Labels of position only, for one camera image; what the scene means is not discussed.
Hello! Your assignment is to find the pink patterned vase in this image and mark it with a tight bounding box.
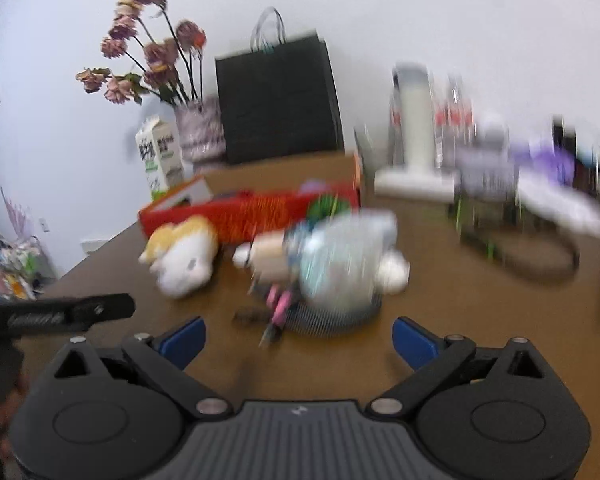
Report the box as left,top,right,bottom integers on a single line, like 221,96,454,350
174,96,227,163

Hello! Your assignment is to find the white and yellow plush toy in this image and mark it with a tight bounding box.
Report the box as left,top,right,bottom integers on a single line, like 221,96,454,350
139,214,220,300

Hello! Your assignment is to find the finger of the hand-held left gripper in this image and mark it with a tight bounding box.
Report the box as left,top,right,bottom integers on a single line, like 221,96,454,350
65,293,136,332

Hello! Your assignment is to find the green round toy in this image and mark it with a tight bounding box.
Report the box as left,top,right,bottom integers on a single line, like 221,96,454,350
307,194,359,222

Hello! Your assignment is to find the black mesh dish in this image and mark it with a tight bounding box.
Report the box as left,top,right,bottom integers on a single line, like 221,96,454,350
284,290,384,337

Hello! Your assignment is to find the white round object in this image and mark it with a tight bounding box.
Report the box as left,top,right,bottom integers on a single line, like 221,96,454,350
377,251,411,294

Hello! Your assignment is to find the beige block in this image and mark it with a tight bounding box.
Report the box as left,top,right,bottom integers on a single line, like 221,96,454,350
251,231,295,287

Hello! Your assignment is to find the pink pen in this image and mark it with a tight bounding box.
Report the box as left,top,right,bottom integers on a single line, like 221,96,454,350
259,284,301,349

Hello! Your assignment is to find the red cardboard box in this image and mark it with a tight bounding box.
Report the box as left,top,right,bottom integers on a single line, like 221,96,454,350
137,152,364,247

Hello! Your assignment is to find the dried flower bouquet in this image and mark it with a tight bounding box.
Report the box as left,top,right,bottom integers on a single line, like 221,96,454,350
75,0,208,108

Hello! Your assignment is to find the clear plastic bag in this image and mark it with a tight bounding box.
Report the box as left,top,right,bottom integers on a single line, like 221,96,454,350
285,209,399,311

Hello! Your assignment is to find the colourful clutter rack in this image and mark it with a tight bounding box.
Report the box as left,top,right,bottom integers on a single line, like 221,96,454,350
0,232,57,303

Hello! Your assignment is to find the person's left forearm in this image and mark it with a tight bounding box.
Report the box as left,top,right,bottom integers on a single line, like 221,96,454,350
0,390,28,466

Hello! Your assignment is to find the purple package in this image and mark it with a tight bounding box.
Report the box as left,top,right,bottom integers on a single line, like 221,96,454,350
510,139,577,187

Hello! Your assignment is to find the black cable loop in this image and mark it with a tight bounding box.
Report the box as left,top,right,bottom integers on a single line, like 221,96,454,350
459,229,582,282

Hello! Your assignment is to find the white and green milk carton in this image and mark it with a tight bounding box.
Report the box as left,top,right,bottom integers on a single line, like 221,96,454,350
134,115,185,202

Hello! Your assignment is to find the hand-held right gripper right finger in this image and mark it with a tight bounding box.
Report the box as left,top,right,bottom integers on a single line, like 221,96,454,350
366,316,547,419

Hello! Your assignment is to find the clear bottle red label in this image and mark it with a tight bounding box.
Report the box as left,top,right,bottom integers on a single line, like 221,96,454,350
432,74,477,171

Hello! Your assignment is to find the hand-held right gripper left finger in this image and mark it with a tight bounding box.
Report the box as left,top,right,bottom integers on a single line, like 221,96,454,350
54,316,233,420

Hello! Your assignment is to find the wooden desktop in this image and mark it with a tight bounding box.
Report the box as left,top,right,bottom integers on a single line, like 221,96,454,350
10,152,600,480

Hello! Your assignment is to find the small white object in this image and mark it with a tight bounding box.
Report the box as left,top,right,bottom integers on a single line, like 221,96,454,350
232,242,254,269

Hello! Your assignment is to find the white package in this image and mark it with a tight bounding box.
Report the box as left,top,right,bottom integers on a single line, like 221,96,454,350
517,167,600,239

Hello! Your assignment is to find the grey box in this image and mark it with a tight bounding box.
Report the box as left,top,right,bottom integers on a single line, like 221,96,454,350
455,110,520,202

